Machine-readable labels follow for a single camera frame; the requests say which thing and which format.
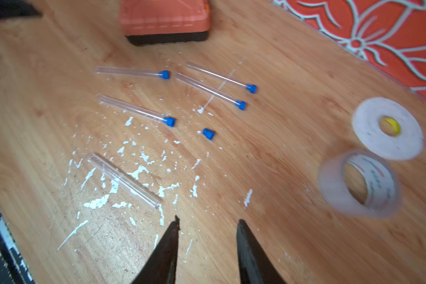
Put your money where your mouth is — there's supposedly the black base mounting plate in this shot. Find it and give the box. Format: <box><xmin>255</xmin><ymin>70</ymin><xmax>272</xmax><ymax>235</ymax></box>
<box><xmin>0</xmin><ymin>211</ymin><xmax>35</xmax><ymax>284</ymax></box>

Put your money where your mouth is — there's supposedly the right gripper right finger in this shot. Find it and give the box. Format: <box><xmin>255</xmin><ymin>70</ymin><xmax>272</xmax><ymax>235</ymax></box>
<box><xmin>236</xmin><ymin>219</ymin><xmax>285</xmax><ymax>284</ymax></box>

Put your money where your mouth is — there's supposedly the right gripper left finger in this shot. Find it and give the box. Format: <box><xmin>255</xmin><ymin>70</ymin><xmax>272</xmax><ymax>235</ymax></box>
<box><xmin>132</xmin><ymin>215</ymin><xmax>180</xmax><ymax>284</ymax></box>

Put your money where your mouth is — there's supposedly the clear packing tape roll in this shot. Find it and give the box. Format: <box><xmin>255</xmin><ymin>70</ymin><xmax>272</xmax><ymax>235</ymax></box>
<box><xmin>318</xmin><ymin>150</ymin><xmax>401</xmax><ymax>218</ymax></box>

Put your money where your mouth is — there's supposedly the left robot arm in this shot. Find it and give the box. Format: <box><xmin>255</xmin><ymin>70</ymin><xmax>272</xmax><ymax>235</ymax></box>
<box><xmin>0</xmin><ymin>0</ymin><xmax>43</xmax><ymax>20</ymax></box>

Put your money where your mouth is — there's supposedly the white foam tape roll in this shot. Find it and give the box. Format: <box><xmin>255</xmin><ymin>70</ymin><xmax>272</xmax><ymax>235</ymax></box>
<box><xmin>351</xmin><ymin>97</ymin><xmax>424</xmax><ymax>160</ymax></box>

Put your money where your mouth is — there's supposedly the clear test tube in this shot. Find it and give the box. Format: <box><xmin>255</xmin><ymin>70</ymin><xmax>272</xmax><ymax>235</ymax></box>
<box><xmin>86</xmin><ymin>153</ymin><xmax>161</xmax><ymax>209</ymax></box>
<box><xmin>97</xmin><ymin>95</ymin><xmax>169</xmax><ymax>124</ymax></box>
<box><xmin>186</xmin><ymin>62</ymin><xmax>248</xmax><ymax>89</ymax></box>
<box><xmin>176</xmin><ymin>73</ymin><xmax>238</xmax><ymax>106</ymax></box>
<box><xmin>95</xmin><ymin>66</ymin><xmax>161</xmax><ymax>79</ymax></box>

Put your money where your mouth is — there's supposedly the blue stopper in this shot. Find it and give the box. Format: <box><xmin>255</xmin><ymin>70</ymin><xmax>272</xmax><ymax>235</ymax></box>
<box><xmin>159</xmin><ymin>71</ymin><xmax>170</xmax><ymax>80</ymax></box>
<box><xmin>202</xmin><ymin>129</ymin><xmax>215</xmax><ymax>140</ymax></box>
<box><xmin>163</xmin><ymin>117</ymin><xmax>176</xmax><ymax>127</ymax></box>
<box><xmin>235</xmin><ymin>100</ymin><xmax>247</xmax><ymax>111</ymax></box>
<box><xmin>246</xmin><ymin>84</ymin><xmax>257</xmax><ymax>93</ymax></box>

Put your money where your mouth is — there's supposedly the orange plastic tool case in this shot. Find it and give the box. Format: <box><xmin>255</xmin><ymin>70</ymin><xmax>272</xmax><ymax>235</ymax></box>
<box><xmin>119</xmin><ymin>0</ymin><xmax>211</xmax><ymax>46</ymax></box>

